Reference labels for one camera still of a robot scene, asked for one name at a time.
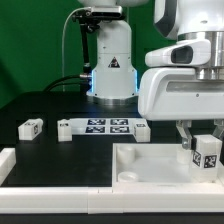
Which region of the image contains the black camera on mount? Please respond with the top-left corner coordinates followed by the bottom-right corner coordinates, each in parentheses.
top-left (91, 6), bottom-right (122, 17)

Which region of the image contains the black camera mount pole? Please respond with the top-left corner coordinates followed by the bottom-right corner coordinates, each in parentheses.
top-left (72, 9), bottom-right (99, 79)

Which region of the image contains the white U-shaped obstacle fence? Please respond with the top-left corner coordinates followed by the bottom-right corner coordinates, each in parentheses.
top-left (0, 148), bottom-right (224, 214)

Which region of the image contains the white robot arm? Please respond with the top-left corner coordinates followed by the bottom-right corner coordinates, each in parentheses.
top-left (139, 0), bottom-right (224, 136)

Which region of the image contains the white marker base plate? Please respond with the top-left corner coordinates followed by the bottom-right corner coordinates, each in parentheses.
top-left (69, 118), bottom-right (136, 135)

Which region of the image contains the white cable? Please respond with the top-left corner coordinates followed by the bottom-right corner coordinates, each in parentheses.
top-left (61, 7), bottom-right (91, 93)

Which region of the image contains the black cable bundle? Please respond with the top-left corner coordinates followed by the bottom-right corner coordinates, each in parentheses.
top-left (43, 75), bottom-right (93, 93)

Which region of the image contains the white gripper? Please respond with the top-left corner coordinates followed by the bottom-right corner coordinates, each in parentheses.
top-left (138, 39), bottom-right (224, 150)

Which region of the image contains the white square tabletop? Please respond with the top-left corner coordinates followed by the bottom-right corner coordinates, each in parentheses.
top-left (112, 144), bottom-right (224, 185)

